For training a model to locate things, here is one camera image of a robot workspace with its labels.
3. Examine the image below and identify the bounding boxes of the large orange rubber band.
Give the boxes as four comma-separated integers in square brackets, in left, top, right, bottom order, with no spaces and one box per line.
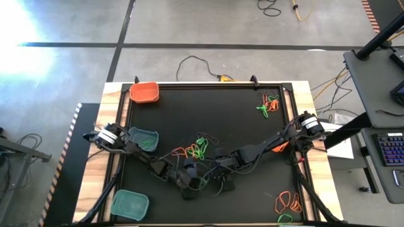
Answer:
[274,190,292,215]

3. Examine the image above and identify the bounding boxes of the black aluminium table frame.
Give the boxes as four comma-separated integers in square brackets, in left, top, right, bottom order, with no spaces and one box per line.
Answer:
[72,81,343,227]

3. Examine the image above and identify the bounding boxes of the black cable on desk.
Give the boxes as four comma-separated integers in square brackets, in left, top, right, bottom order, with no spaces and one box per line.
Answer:
[375,109,404,117]

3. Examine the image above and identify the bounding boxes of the black desk leg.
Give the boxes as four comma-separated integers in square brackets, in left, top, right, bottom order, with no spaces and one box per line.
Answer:
[362,148,379,194]

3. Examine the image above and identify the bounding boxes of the dark tablet screen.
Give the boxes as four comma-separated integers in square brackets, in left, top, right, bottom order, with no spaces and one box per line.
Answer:
[389,80,404,107]

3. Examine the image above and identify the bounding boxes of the small orange rubber band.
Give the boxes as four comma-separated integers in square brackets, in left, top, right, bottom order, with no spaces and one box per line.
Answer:
[289,192,303,213]

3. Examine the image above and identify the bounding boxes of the grey keyboard desk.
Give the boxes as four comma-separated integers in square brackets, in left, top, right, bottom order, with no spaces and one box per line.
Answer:
[360,127,404,204]

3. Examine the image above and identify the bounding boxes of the thin black cable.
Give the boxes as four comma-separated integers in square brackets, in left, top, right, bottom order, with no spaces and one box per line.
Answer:
[315,72,359,116]

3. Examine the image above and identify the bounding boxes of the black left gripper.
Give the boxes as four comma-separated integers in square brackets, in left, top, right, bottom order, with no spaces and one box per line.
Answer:
[172,157,204,201]

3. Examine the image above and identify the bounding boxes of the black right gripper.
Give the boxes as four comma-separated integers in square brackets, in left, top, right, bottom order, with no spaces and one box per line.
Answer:
[210,151,236,192]

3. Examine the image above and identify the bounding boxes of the orange plastic basket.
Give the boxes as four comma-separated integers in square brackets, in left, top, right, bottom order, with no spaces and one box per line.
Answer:
[129,81,160,104]

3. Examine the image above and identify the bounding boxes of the black pole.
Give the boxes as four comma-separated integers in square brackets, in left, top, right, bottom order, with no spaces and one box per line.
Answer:
[355,11,404,61]

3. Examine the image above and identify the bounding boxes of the black desk device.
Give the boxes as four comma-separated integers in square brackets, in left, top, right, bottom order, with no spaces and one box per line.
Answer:
[389,50,404,72]

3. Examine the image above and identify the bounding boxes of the black floor mat striped edge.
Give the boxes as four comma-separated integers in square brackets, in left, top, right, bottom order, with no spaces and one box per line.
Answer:
[360,0,404,35]
[37,102,102,227]

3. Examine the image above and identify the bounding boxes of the grey metal stand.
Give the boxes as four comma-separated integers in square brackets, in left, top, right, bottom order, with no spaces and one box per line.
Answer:
[0,125,52,209]

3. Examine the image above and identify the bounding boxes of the yellow floor cable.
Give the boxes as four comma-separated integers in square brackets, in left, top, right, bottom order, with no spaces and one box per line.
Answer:
[290,0,314,22]

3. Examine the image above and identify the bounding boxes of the teal plastic basket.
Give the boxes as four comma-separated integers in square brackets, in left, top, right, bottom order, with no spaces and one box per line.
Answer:
[110,189,150,221]

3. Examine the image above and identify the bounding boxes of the black table mat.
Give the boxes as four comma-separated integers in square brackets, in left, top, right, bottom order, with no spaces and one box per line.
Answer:
[115,86,306,225]

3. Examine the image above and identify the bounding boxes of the blue-grey plastic basket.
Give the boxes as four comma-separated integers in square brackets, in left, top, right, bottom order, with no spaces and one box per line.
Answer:
[127,126,160,154]

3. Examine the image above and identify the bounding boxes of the grey floor cable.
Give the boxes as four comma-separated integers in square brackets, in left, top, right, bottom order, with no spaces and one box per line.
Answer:
[15,133,44,152]

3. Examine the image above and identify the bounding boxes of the thin yellow cable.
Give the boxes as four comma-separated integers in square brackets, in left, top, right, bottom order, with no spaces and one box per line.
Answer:
[312,67,350,102]

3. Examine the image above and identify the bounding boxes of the dark handheld device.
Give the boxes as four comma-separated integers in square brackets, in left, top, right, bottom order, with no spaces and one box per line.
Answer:
[393,169,404,189]

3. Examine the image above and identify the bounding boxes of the black coiled floor cable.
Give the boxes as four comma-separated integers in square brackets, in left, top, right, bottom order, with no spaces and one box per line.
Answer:
[256,0,282,18]

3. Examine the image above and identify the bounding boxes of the backlit keyboard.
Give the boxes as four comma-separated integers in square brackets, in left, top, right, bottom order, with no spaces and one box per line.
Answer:
[376,132,404,167]

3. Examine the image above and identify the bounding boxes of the white paper sheet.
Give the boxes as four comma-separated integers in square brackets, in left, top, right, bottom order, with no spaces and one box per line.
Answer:
[318,121,355,160]

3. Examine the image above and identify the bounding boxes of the black desk brace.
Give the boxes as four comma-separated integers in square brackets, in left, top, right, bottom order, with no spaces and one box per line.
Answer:
[323,112,372,151]

